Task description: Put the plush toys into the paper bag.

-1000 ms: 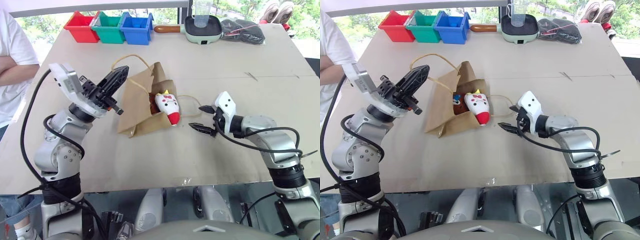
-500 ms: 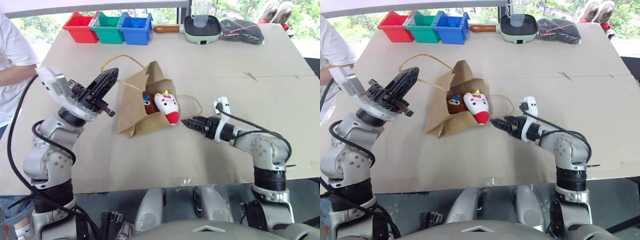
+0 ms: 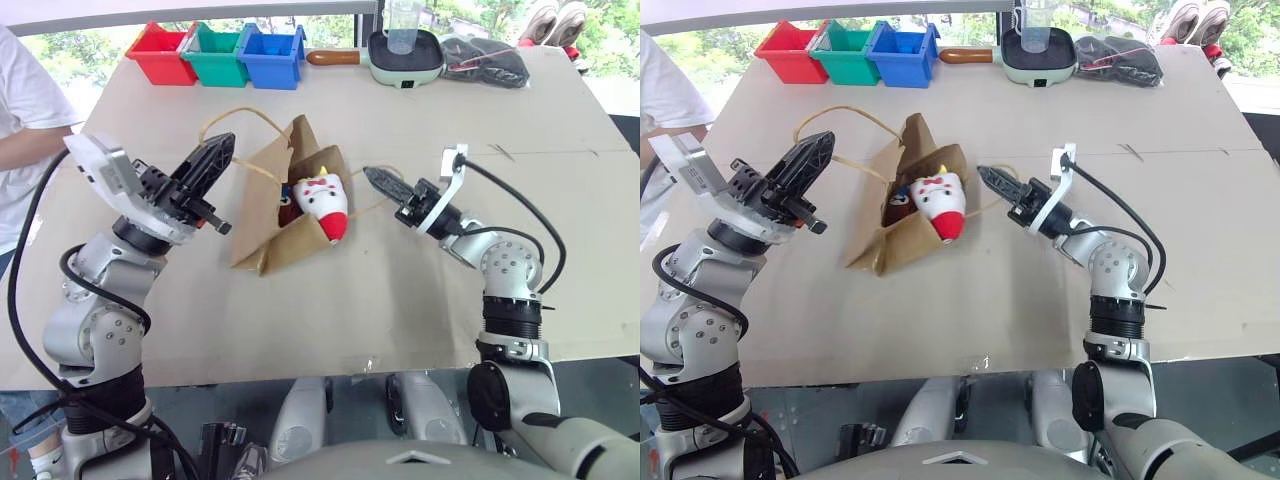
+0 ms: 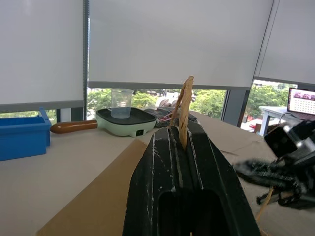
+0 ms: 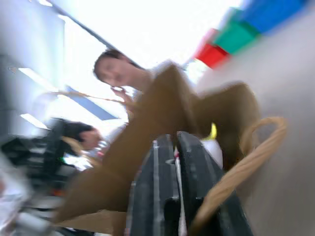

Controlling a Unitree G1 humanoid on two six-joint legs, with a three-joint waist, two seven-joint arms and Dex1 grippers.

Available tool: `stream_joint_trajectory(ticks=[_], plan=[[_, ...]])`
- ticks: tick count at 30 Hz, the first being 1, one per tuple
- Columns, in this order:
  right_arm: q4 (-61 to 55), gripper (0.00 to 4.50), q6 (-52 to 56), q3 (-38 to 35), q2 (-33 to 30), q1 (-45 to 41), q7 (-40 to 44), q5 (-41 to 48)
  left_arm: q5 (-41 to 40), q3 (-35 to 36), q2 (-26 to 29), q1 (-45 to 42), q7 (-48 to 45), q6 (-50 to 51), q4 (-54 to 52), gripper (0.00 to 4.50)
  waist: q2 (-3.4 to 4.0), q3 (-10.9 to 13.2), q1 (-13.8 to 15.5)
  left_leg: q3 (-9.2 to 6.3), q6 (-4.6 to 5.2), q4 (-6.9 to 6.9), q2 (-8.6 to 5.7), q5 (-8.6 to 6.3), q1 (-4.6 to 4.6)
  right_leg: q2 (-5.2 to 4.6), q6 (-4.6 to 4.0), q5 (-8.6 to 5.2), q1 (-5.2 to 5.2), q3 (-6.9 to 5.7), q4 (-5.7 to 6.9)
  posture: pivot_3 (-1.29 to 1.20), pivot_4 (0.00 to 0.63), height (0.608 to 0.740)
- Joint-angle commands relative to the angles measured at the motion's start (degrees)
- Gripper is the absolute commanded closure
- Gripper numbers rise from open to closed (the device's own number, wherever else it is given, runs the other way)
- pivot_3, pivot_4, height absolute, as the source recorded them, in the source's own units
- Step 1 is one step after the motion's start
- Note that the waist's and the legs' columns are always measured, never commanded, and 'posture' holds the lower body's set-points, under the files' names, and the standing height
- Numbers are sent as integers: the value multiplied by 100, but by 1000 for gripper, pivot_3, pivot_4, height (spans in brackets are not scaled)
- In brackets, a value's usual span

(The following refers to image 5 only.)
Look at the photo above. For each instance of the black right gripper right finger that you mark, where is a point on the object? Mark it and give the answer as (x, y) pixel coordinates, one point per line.
(197, 177)

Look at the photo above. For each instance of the green bin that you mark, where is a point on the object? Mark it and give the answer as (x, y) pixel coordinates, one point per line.
(236, 37)

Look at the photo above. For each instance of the person in white shirt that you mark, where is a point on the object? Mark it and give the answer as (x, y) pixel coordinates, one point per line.
(118, 71)

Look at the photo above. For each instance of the red bin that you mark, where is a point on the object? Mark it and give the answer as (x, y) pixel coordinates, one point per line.
(212, 55)

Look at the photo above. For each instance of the brown paper bag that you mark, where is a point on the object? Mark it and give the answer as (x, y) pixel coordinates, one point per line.
(177, 127)

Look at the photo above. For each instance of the blue bin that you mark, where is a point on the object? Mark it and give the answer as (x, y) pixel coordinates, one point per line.
(270, 14)

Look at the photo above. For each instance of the person with black hair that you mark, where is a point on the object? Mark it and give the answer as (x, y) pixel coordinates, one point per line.
(86, 137)

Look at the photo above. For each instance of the black machine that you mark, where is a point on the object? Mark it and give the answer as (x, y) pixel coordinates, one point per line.
(41, 152)

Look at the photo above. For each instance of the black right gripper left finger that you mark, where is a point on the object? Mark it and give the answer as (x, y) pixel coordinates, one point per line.
(152, 186)

